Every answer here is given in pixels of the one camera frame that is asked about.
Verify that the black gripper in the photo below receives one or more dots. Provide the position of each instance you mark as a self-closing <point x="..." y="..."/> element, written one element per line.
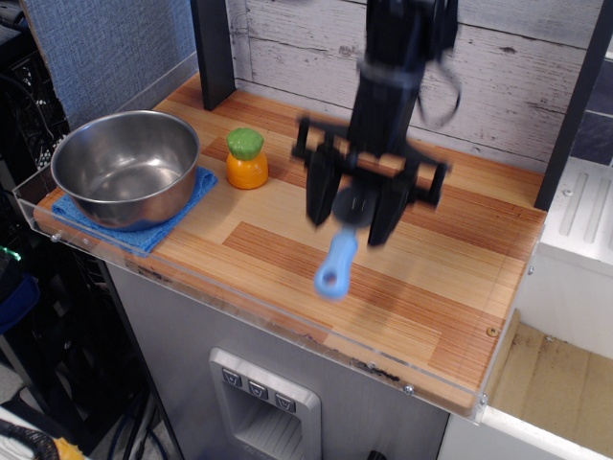
<point x="378" y="126"/>

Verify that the blue handled grey spoon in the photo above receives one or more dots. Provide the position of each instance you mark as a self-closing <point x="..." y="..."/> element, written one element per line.
<point x="354" y="208"/>

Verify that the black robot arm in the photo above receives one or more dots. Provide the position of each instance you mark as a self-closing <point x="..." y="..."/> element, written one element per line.
<point x="401" y="38"/>

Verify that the orange toy carrot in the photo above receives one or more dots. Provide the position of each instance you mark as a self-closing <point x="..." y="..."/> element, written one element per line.
<point x="246" y="164"/>

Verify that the clear acrylic edge guard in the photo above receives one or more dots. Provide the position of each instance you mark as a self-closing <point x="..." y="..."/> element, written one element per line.
<point x="424" y="311"/>

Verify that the blue cloth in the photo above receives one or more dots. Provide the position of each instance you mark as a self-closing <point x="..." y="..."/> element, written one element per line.
<point x="135" y="241"/>

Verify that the stainless steel bowl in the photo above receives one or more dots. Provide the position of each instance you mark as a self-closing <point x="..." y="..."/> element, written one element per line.
<point x="129" y="171"/>

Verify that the grey toy fridge cabinet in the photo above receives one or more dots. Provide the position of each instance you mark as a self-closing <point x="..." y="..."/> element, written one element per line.
<point x="175" y="334"/>

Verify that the silver dispenser panel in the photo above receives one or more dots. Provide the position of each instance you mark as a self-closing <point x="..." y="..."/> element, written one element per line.
<point x="266" y="415"/>

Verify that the blue fabric panel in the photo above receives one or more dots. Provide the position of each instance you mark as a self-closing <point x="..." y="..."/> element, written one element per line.
<point x="110" y="56"/>

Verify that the white toy sink unit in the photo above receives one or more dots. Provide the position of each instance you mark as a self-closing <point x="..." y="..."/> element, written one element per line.
<point x="550" y="392"/>

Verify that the yellow object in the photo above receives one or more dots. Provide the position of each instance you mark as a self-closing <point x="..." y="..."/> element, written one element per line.
<point x="67" y="451"/>

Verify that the black right post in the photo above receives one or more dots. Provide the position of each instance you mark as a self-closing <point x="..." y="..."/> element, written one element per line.
<point x="588" y="75"/>

